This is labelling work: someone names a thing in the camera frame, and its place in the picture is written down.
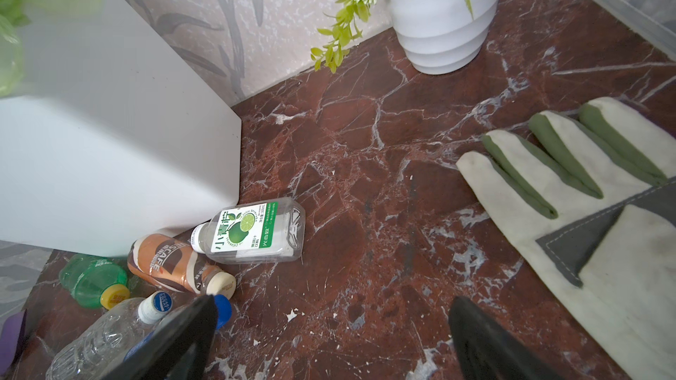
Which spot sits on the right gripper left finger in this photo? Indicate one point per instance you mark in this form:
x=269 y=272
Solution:
x=179 y=350

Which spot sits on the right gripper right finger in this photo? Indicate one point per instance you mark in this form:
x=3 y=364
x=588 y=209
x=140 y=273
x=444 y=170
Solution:
x=487 y=351

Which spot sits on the white bin with green liner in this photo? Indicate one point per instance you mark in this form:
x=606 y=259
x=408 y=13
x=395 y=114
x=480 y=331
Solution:
x=110 y=136

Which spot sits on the clear bottle white cap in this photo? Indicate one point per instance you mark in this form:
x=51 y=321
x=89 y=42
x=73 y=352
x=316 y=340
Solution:
x=113 y=334

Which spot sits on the green bottle yellow cap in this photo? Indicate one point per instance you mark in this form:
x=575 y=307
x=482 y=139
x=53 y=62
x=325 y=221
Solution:
x=95 y=282

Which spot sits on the clear bottle lime label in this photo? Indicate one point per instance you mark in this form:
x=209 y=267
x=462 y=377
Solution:
x=270 y=231

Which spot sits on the purple spatula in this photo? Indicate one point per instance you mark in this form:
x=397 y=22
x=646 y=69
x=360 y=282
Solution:
x=12 y=339

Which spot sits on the white pot with flowers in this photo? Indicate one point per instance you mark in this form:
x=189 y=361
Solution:
x=438 y=36

